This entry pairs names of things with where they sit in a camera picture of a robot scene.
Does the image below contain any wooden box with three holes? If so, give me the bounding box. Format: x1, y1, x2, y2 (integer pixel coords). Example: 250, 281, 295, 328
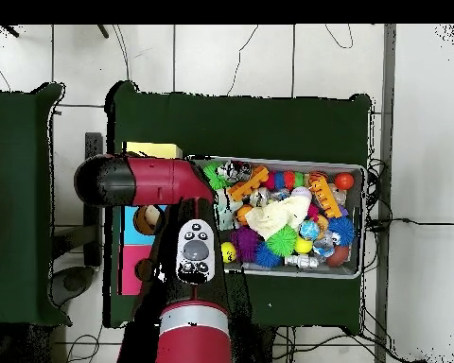
118, 141, 183, 297

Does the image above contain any shallow mesh bin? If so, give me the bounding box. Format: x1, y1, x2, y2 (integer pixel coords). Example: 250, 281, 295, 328
184, 154, 367, 280

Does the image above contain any mint green waffle cloth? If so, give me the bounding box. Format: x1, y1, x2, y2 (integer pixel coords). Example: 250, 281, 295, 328
214, 187, 244, 231

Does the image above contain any green fuzzy ball with eyes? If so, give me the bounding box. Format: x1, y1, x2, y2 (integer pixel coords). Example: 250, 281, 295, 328
202, 161, 232, 190

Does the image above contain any orange toy brick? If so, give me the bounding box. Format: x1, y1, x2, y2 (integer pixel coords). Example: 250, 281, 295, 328
307, 175, 342, 219
226, 164, 270, 201

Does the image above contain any crushed black red can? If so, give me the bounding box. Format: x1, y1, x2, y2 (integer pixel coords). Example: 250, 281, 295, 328
217, 160, 253, 183

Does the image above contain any yellow ball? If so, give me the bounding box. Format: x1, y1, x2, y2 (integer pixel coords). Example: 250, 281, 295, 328
220, 241, 237, 265

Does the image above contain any cream waffle cloth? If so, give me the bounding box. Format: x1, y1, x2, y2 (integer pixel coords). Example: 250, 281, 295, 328
244, 195, 311, 240

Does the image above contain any dark green table cloth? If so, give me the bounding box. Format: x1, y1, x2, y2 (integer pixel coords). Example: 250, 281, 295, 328
102, 80, 373, 336
0, 81, 73, 328

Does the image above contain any blue globe ball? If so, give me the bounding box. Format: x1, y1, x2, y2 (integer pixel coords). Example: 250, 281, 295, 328
299, 219, 321, 241

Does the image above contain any black upright panel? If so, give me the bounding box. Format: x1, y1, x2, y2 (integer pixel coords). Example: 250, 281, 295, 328
83, 131, 104, 268

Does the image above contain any grey round stand base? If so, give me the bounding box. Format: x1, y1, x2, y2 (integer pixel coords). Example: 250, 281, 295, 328
48, 265, 96, 308

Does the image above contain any black power cable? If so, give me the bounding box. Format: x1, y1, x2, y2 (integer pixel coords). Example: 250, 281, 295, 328
364, 216, 454, 233

